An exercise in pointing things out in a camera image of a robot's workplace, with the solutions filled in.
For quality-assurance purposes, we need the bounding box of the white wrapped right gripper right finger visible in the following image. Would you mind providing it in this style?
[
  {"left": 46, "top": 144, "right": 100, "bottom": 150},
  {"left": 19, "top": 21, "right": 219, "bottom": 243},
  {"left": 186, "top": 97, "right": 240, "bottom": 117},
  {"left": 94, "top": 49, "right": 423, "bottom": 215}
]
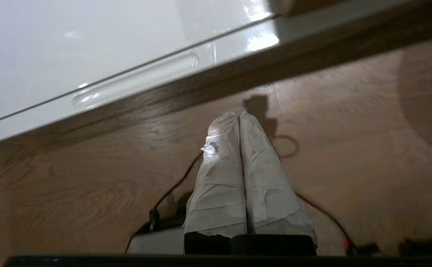
[{"left": 239, "top": 111, "right": 318, "bottom": 247}]

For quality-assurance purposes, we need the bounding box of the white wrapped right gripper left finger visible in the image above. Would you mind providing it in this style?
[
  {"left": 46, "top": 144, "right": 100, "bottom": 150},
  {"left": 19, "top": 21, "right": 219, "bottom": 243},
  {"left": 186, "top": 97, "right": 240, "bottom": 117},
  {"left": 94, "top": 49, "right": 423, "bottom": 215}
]
[{"left": 183, "top": 111, "right": 248, "bottom": 238}]

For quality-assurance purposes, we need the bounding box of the glossy white cabinet drawer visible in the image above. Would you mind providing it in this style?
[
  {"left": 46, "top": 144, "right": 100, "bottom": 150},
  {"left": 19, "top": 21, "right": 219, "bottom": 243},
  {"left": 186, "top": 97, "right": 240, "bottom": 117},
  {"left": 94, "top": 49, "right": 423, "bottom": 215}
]
[{"left": 0, "top": 0, "right": 432, "bottom": 149}]

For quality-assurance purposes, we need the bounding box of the silver and black robot base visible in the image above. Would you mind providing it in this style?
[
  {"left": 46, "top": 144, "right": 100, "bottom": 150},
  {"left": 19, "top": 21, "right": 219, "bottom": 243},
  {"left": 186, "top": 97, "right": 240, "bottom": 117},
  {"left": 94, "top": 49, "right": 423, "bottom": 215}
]
[{"left": 125, "top": 222, "right": 187, "bottom": 256}]

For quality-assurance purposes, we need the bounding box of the black base power cable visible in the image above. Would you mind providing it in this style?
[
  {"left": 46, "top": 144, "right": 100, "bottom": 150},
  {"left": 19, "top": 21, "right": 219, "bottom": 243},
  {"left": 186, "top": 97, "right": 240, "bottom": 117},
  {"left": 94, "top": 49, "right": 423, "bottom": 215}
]
[{"left": 148, "top": 152, "right": 383, "bottom": 257}]

